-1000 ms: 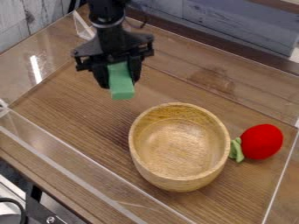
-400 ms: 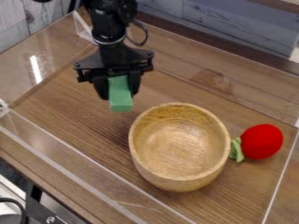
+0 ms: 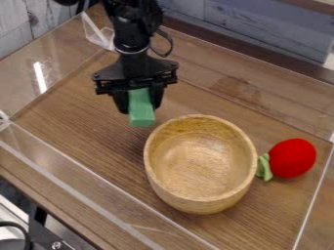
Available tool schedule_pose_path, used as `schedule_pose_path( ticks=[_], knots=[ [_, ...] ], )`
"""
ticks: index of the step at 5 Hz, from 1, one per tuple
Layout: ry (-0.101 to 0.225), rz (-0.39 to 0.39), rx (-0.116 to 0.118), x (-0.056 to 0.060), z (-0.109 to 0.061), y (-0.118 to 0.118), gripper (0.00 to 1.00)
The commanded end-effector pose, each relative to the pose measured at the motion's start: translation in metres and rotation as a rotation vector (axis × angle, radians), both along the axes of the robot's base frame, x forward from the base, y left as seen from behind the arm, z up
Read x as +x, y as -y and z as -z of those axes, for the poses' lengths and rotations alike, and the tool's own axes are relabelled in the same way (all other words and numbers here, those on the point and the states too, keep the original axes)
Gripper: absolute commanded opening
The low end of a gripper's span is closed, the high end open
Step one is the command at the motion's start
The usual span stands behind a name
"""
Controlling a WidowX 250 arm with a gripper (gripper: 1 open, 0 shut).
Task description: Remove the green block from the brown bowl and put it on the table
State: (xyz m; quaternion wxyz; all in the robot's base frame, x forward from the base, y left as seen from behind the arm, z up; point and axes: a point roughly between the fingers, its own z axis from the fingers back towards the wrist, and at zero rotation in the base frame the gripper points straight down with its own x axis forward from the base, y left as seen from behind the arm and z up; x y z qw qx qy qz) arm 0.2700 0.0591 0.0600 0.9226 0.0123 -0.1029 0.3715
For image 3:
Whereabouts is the clear acrylic corner bracket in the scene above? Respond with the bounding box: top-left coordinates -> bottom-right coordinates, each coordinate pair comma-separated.
82,13 -> 115,51

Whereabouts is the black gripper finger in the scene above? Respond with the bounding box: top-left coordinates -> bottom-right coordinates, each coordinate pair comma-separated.
148,84 -> 166,109
112,90 -> 130,114

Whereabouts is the black table frame bracket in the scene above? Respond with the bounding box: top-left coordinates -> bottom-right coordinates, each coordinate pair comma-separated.
0,204 -> 76,250

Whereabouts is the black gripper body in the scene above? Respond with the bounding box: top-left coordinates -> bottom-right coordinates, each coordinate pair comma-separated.
91,53 -> 179,95

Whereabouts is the green rectangular block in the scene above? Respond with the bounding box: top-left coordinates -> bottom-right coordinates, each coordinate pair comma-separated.
128,88 -> 155,127

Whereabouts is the red plush tomato toy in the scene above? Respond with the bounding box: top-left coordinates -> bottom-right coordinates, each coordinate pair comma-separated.
255,138 -> 317,182

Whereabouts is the clear acrylic front wall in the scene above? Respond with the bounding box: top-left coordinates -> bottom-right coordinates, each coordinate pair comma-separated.
0,121 -> 219,250

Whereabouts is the brown wooden bowl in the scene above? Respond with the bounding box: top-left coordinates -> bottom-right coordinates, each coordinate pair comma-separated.
143,114 -> 257,215

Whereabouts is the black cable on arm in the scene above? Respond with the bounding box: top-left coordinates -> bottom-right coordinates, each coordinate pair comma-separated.
148,28 -> 175,59

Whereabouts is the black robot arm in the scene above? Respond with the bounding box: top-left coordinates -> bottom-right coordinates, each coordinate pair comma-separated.
91,0 -> 179,114

